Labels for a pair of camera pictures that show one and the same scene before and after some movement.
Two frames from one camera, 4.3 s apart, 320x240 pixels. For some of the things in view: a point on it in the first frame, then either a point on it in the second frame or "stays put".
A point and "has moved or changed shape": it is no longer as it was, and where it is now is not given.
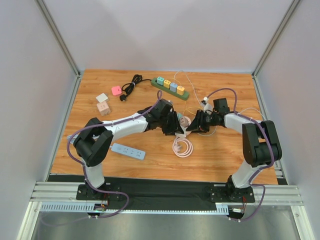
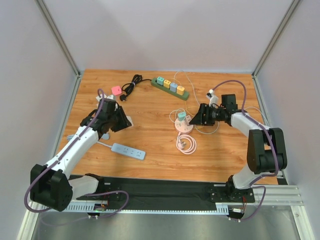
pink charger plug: x=116 y=90 stays put
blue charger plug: x=173 y=87 stays put
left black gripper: x=169 y=122 to x=118 y=119
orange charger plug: x=180 y=90 stays put
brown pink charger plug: x=185 y=121 has moved or changed shape
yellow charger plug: x=166 y=83 stays put
